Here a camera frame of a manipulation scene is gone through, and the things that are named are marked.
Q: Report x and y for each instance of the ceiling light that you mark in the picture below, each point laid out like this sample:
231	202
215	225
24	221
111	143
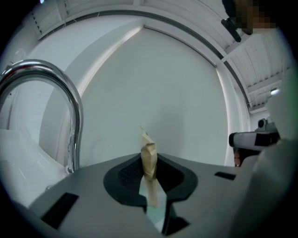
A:
274	92

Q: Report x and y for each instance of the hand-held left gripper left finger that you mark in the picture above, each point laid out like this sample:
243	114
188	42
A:
93	197

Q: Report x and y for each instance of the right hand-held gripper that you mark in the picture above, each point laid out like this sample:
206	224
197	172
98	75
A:
253	139

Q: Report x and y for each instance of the white sink counter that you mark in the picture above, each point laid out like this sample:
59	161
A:
25	167

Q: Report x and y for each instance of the black head-worn camera mount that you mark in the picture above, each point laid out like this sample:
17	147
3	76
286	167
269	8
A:
231	28

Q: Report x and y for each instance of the beige toiletry item packet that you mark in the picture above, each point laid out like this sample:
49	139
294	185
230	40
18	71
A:
150	162

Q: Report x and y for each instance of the person's right hand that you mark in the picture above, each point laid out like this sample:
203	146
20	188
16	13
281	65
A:
237	158

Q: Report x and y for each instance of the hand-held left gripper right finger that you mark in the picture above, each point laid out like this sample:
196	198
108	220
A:
205	193

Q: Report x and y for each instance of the chrome curved faucet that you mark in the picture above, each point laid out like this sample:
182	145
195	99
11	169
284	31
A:
75	120

